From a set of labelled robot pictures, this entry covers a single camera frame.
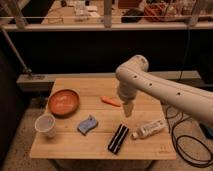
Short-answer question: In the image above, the white plastic bottle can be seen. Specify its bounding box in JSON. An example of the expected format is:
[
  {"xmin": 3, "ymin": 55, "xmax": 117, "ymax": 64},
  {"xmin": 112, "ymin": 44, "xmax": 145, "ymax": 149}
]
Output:
[{"xmin": 132, "ymin": 119, "xmax": 166, "ymax": 140}]

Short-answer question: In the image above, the wooden table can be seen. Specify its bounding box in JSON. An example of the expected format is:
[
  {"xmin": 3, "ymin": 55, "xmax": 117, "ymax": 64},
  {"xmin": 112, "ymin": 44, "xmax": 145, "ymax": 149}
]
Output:
[{"xmin": 30, "ymin": 78, "xmax": 176, "ymax": 160}]

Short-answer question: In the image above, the orange bowl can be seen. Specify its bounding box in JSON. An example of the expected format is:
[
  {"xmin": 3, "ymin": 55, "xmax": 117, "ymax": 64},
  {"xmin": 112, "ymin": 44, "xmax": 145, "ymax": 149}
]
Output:
[{"xmin": 48, "ymin": 89, "xmax": 80, "ymax": 117}]

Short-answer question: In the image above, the red basket in background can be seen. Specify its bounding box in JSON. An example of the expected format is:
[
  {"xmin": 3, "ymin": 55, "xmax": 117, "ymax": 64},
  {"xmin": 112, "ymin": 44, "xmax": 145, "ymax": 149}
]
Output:
[{"xmin": 144, "ymin": 3, "xmax": 185, "ymax": 22}]

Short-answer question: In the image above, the black striped eraser block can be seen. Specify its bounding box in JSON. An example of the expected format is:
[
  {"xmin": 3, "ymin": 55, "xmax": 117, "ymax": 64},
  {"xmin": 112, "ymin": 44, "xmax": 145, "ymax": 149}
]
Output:
[{"xmin": 107, "ymin": 124, "xmax": 129, "ymax": 155}]

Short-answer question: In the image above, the orange carrot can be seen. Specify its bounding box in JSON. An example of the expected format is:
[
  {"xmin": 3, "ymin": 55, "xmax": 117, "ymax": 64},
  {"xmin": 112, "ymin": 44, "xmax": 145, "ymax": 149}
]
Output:
[{"xmin": 100, "ymin": 96, "xmax": 121, "ymax": 107}]

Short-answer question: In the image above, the white plastic cup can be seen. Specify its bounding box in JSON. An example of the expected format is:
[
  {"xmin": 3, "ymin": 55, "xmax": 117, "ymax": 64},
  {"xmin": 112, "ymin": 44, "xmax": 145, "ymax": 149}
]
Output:
[{"xmin": 34, "ymin": 114, "xmax": 56, "ymax": 138}]

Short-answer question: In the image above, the metal diagonal pole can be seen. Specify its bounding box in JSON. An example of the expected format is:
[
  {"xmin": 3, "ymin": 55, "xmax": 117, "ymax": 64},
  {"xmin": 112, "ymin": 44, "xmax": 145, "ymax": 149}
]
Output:
[{"xmin": 0, "ymin": 26, "xmax": 32, "ymax": 77}]

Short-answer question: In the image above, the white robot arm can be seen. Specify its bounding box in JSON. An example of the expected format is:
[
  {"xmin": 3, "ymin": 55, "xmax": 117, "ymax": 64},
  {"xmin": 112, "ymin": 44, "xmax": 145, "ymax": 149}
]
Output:
[{"xmin": 115, "ymin": 55, "xmax": 213, "ymax": 127}]

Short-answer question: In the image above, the black cable on floor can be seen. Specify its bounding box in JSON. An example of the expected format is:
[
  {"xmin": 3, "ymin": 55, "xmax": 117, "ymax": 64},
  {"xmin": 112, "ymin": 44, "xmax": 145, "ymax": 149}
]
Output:
[{"xmin": 165, "ymin": 105, "xmax": 213, "ymax": 169}]

